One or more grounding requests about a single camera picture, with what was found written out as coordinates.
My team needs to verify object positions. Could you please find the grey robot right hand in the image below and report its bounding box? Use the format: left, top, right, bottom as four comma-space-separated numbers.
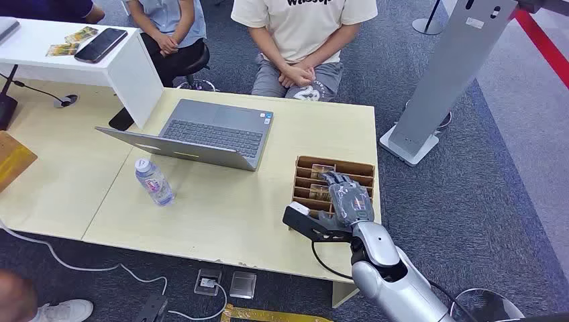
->
317, 171, 375, 228

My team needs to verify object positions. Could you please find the person's right hand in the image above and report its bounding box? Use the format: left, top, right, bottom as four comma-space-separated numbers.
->
154, 35, 175, 58
278, 67, 304, 89

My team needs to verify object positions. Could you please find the person's left hand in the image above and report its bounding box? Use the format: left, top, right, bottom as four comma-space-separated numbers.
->
289, 63, 317, 88
160, 32, 180, 53

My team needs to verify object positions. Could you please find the person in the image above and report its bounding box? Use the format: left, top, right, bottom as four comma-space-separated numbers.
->
0, 0, 106, 25
126, 0, 208, 88
230, 0, 378, 102
0, 270, 39, 322

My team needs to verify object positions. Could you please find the cardboard card organizer box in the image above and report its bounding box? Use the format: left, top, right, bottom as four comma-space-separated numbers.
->
291, 155, 376, 221

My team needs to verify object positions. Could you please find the black stool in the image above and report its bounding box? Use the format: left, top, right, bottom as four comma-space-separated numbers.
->
174, 42, 219, 93

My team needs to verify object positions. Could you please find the white desk riser shelf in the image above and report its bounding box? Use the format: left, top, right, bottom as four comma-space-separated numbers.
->
0, 17, 164, 129

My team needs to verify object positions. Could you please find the black smartphone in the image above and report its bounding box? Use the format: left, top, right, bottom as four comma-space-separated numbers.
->
74, 27, 129, 64

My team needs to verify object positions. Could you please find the black flat object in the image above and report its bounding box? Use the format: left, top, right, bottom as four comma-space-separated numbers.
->
108, 107, 136, 132

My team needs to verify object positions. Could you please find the grey open laptop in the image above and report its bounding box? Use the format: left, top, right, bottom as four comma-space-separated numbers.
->
95, 98, 274, 172

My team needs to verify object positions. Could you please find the clear plastic water bottle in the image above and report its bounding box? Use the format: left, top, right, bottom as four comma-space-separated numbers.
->
134, 158, 175, 207

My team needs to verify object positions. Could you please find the closed steel floor socket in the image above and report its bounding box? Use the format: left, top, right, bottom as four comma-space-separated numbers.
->
229, 271, 258, 300

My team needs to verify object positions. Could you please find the yellow floor tape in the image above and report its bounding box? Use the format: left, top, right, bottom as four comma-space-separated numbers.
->
220, 304, 335, 322

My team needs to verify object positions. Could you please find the silver kiosk stand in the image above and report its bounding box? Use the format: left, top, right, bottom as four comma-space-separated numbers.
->
378, 0, 519, 168

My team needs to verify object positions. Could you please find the open steel floor socket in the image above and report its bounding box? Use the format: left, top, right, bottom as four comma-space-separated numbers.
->
193, 267, 223, 297

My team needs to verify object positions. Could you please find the black desk stand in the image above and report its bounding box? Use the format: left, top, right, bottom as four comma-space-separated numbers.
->
0, 64, 20, 131

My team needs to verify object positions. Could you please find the round chrome-rimmed stool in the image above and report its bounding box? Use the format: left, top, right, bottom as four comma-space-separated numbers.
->
449, 287, 526, 322

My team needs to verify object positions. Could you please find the brown wooden box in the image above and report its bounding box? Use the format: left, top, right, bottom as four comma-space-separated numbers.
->
0, 131, 39, 193

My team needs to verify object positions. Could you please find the red barrier belt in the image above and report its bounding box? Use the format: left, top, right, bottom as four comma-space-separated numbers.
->
510, 9, 569, 90

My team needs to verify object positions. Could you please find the white shoe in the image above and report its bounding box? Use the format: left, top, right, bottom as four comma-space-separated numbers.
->
30, 299, 95, 322

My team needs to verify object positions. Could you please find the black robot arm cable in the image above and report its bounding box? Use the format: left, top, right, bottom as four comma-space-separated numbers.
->
310, 240, 479, 322

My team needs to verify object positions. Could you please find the round desk cable grommet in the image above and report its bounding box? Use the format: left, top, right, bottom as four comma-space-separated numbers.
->
54, 93, 80, 109

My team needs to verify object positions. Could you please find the stanchion post with round base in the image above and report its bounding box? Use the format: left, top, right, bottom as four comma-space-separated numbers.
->
411, 0, 446, 36

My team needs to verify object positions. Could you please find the thin black desk cable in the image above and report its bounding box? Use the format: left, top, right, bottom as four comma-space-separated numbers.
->
0, 72, 72, 107

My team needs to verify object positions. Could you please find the white power cable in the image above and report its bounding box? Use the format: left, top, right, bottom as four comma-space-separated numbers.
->
0, 219, 228, 322

